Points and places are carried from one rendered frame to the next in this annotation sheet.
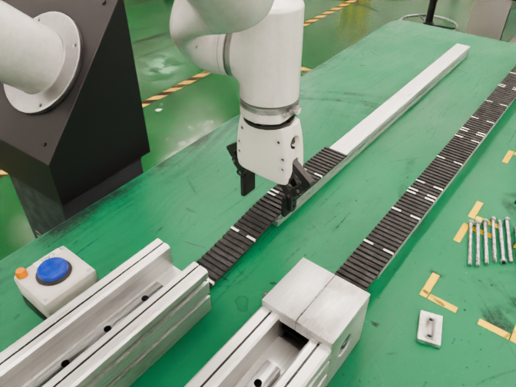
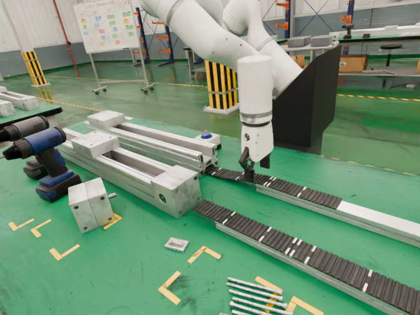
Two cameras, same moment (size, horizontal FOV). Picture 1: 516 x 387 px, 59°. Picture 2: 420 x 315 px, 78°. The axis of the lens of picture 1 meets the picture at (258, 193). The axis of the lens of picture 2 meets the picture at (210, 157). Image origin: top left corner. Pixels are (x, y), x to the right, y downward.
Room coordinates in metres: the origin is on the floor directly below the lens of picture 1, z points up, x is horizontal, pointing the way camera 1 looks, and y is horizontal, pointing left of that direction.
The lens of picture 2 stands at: (0.52, -0.69, 1.24)
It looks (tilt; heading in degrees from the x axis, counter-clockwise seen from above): 27 degrees down; 95
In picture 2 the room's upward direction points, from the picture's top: 7 degrees counter-clockwise
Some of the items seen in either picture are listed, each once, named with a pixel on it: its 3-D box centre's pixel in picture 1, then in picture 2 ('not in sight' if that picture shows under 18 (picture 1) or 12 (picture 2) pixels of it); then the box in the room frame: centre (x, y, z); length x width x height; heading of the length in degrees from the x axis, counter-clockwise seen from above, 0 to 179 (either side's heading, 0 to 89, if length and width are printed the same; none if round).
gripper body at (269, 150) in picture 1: (268, 141); (256, 136); (0.59, -0.02, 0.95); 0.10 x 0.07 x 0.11; 52
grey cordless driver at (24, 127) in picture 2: not in sight; (27, 150); (-0.24, 0.18, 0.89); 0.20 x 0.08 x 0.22; 60
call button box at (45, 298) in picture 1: (63, 289); (205, 144); (0.42, 0.28, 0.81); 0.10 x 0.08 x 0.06; 52
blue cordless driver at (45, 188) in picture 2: not in sight; (41, 168); (-0.08, 0.01, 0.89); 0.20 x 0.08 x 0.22; 60
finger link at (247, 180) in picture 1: (242, 173); (266, 156); (0.63, 0.03, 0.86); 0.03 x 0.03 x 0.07; 52
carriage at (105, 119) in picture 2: not in sight; (107, 121); (-0.07, 0.51, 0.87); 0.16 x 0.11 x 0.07; 142
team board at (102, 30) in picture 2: not in sight; (113, 49); (-1.94, 5.62, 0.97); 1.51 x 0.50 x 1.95; 162
